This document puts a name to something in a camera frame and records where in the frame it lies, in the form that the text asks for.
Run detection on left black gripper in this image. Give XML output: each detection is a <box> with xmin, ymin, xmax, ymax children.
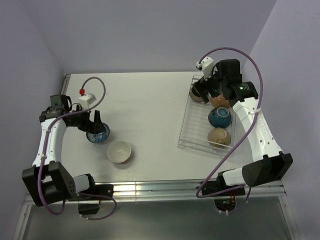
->
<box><xmin>68</xmin><ymin>104</ymin><xmax>106</xmax><ymax>134</ymax></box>

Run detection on blue white floral bowl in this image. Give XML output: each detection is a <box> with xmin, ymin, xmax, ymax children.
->
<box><xmin>86</xmin><ymin>123</ymin><xmax>110</xmax><ymax>144</ymax></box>

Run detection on large tan pink-outside bowl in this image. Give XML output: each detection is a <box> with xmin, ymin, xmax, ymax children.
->
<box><xmin>209</xmin><ymin>94</ymin><xmax>231</xmax><ymax>109</ymax></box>

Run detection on small tan patterned bowl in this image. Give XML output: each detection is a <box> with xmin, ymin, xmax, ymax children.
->
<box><xmin>189</xmin><ymin>85</ymin><xmax>203</xmax><ymax>103</ymax></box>

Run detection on white plain bowl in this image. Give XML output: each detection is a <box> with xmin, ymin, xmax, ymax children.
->
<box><xmin>106</xmin><ymin>140</ymin><xmax>132</xmax><ymax>164</ymax></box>

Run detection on tan blue-outside bowl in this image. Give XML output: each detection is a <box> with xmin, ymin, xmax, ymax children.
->
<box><xmin>208</xmin><ymin>107</ymin><xmax>232</xmax><ymax>129</ymax></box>

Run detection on black glossy bowl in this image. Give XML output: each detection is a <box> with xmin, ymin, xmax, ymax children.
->
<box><xmin>207</xmin><ymin>127</ymin><xmax>231</xmax><ymax>148</ymax></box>

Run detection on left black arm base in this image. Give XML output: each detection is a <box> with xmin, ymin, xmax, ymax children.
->
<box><xmin>67</xmin><ymin>184</ymin><xmax>114</xmax><ymax>218</ymax></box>

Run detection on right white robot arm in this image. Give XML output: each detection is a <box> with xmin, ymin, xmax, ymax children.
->
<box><xmin>193</xmin><ymin>57</ymin><xmax>293</xmax><ymax>195</ymax></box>

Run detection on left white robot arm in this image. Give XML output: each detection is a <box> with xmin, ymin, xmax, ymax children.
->
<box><xmin>22</xmin><ymin>93</ymin><xmax>105</xmax><ymax>207</ymax></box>

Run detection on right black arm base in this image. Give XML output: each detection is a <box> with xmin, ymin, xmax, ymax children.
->
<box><xmin>200</xmin><ymin>180</ymin><xmax>246</xmax><ymax>211</ymax></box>

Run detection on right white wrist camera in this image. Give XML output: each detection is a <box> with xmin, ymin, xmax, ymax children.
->
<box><xmin>195</xmin><ymin>56</ymin><xmax>216</xmax><ymax>81</ymax></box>

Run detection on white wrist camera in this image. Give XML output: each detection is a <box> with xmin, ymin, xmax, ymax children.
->
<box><xmin>195</xmin><ymin>56</ymin><xmax>216</xmax><ymax>81</ymax></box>
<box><xmin>77</xmin><ymin>88</ymin><xmax>98</xmax><ymax>110</ymax></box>

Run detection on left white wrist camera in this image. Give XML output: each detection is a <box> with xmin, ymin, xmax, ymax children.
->
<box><xmin>77</xmin><ymin>88</ymin><xmax>98</xmax><ymax>110</ymax></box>

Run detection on white wire dish rack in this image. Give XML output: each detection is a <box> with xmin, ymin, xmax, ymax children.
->
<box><xmin>176</xmin><ymin>74</ymin><xmax>238</xmax><ymax>161</ymax></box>

